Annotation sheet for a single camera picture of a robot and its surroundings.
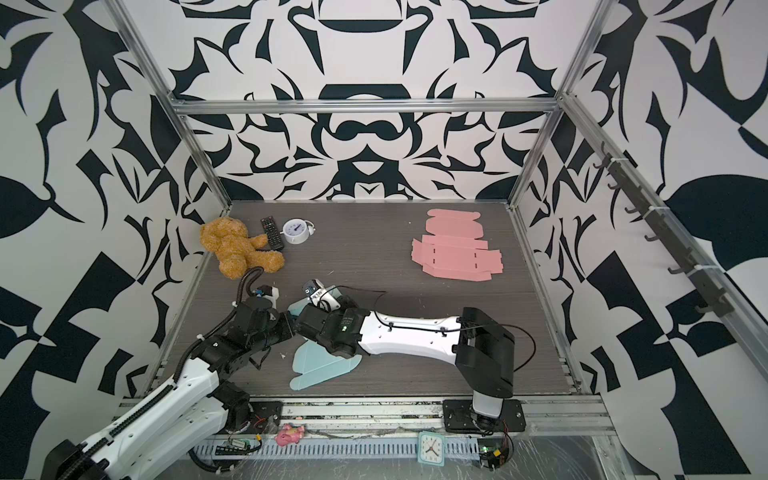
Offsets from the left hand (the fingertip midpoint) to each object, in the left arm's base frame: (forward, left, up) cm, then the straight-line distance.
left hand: (301, 314), depth 82 cm
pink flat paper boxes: (+25, -48, -8) cm, 55 cm away
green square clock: (-30, -32, -6) cm, 45 cm away
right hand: (+1, -10, +4) cm, 11 cm away
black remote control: (+30, +14, -6) cm, 34 cm away
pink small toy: (-27, 0, -6) cm, 28 cm away
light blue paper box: (-12, -4, -3) cm, 13 cm away
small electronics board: (-31, -47, -10) cm, 57 cm away
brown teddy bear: (+22, +24, 0) cm, 33 cm away
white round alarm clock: (+35, +7, -6) cm, 36 cm away
